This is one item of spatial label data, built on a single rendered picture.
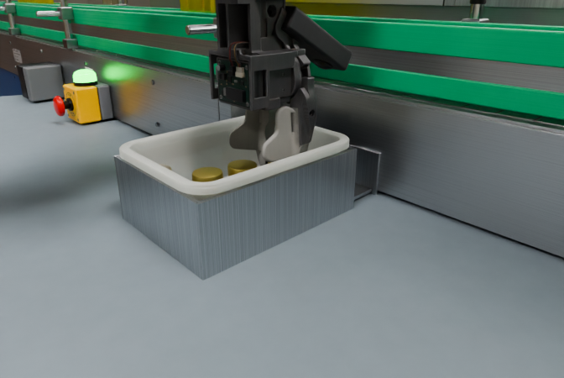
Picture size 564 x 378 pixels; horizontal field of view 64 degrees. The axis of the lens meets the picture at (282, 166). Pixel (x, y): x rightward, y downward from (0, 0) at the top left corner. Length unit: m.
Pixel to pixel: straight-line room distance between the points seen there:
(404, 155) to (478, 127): 0.10
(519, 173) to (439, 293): 0.15
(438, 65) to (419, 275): 0.24
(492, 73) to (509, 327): 0.25
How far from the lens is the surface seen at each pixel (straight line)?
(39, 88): 1.24
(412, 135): 0.56
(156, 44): 0.84
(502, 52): 0.52
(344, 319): 0.39
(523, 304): 0.45
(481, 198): 0.54
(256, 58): 0.44
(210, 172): 0.50
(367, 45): 0.60
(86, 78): 0.99
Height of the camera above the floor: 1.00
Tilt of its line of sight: 21 degrees down
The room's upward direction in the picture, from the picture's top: straight up
